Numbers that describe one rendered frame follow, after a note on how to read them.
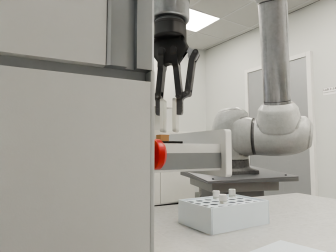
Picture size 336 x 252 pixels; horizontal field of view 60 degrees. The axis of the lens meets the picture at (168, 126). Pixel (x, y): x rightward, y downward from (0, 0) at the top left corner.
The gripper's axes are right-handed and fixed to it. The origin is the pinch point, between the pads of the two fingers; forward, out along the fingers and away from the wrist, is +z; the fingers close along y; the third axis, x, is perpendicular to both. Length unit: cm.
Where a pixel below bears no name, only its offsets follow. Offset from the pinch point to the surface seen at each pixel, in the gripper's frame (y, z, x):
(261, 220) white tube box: -17.5, 18.6, 9.5
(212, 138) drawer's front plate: -7.8, 4.3, -12.2
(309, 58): -103, -114, -343
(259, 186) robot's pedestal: -21, 21, -60
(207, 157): -7.2, 8.8, -7.0
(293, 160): -82, 18, -366
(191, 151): -4.0, 7.6, -4.5
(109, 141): -5.3, 7.0, 39.7
